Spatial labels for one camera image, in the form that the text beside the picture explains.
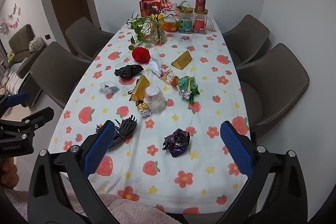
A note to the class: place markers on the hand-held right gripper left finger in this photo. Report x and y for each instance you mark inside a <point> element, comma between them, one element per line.
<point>99,148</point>

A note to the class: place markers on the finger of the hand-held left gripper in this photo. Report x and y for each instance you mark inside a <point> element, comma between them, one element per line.
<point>17,99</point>
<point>39,116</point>

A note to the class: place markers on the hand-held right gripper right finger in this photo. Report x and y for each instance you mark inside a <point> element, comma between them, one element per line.
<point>236,150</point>

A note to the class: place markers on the gold foil wrapper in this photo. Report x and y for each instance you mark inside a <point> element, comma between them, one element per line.
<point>143,108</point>

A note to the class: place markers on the purple foil wrapper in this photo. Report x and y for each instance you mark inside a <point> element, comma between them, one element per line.
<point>177,141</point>

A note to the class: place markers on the gold triangular box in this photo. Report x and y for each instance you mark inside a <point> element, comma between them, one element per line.
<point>140,87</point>
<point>182,59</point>

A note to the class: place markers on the clear plastic packaging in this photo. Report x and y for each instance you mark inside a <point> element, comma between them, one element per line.
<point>153,96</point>

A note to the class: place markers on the black plastic bag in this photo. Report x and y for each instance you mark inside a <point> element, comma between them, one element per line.
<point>128,71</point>

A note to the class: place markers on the red honeycomb paper ball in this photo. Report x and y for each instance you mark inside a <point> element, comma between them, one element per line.
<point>141,55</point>

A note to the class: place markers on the person's left hand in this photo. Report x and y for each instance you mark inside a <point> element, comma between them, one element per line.
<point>9,174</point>

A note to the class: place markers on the striped blanket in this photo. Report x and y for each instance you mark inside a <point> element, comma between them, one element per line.
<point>10,82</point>

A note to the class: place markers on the plush toy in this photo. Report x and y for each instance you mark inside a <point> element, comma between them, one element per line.
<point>10,56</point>

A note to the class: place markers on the white floral tablecloth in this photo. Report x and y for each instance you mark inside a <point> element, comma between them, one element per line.
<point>210,113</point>

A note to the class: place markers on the grey-brown upholstered chair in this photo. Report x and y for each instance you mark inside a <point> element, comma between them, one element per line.
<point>86,35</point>
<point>246,35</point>
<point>57,69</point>
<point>273,87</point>

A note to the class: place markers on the grey sofa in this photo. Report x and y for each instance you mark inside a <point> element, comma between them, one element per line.
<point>19,41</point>

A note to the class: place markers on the white plastic bag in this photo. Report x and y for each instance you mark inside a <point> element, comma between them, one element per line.
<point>36,44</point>

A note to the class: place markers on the small clear packet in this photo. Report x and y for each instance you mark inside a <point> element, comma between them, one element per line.
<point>107,86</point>

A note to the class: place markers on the pink fuzzy garment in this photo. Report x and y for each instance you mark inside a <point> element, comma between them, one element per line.
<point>118,211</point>

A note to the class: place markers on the green foil wrapper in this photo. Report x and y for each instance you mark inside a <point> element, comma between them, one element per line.
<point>187,86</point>

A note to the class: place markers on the orange snack packet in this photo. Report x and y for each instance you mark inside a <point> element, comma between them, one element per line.
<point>172,79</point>

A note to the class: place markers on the clear crumpled wrapper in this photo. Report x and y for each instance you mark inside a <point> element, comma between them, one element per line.
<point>156,67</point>

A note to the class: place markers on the green pothos plant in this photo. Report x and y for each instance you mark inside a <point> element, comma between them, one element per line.
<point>139,29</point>

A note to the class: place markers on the glass vase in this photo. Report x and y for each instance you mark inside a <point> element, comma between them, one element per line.
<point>158,32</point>

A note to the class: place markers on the jar with red label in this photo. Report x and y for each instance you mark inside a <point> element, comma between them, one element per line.
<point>200,23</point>

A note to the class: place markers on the jar with teal contents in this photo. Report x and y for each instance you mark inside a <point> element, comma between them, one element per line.
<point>185,23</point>

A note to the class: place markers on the orange jar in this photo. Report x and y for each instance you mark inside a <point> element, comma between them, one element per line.
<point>171,26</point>

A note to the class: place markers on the yellow container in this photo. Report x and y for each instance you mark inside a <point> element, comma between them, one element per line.
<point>160,20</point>

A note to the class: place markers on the red gift box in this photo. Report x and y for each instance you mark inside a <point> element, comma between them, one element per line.
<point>148,7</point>

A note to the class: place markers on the red drink can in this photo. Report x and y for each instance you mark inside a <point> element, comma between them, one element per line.
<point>200,3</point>

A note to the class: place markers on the pink wall decorations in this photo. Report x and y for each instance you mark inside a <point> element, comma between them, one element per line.
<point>10,20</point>

